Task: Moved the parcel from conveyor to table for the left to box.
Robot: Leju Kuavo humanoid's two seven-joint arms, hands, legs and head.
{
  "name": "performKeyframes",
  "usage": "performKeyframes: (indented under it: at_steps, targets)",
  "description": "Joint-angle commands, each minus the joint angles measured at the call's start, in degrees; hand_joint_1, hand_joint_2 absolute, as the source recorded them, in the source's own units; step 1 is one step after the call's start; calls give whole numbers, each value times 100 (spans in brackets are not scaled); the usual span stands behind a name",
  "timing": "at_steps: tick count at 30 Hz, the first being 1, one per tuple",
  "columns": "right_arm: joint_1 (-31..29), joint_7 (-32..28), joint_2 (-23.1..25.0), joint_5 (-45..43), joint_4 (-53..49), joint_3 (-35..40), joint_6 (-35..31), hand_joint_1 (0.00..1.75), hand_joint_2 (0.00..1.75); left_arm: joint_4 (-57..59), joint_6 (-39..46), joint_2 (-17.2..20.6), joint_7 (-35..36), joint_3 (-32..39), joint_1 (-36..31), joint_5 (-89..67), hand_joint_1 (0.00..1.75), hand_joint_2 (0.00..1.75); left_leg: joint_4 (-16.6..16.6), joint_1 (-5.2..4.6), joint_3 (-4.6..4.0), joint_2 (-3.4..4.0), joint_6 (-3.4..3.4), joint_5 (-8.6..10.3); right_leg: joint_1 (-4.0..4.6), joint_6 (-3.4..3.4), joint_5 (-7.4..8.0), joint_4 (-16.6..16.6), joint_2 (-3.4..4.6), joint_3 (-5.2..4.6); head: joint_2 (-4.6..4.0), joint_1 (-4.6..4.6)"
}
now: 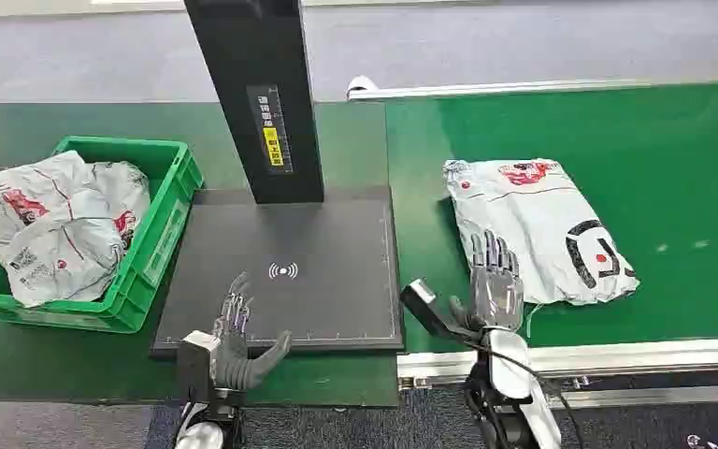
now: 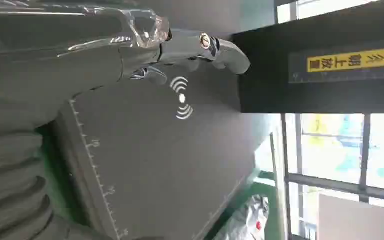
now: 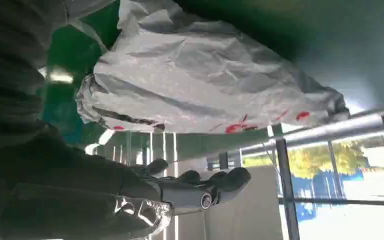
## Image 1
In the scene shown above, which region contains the black scanner base plate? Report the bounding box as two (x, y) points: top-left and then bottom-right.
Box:
(150, 187), (405, 359)

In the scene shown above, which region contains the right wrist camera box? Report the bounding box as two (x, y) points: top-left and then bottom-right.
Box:
(400, 279), (478, 343)

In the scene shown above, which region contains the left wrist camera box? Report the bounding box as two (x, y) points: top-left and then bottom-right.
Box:
(176, 329), (222, 404)

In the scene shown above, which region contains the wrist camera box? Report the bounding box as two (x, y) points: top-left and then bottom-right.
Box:
(400, 279), (478, 343)
(176, 329), (222, 404)

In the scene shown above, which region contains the green plastic crate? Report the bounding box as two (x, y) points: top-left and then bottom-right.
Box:
(0, 136), (205, 335)

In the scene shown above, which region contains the crumpled grey parcel bag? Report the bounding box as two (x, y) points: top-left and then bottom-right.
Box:
(0, 150), (97, 244)

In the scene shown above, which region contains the black scanner column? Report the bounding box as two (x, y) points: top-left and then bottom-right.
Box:
(183, 0), (325, 206)

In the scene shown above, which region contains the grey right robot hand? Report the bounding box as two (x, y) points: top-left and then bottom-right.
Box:
(448, 230), (525, 332)

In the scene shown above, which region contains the grey parcel bag with QR code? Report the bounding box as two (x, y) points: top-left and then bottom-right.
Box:
(0, 161), (151, 310)

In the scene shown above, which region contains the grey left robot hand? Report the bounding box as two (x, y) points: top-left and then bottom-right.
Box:
(209, 271), (294, 392)

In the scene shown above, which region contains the green conveyor belt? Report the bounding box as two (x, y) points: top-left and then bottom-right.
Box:
(385, 81), (718, 355)

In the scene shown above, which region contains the silver conveyor frame rail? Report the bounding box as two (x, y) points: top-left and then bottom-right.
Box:
(396, 337), (718, 381)

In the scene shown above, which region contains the flat grey parcel bag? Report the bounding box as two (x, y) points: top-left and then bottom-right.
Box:
(442, 158), (640, 307)

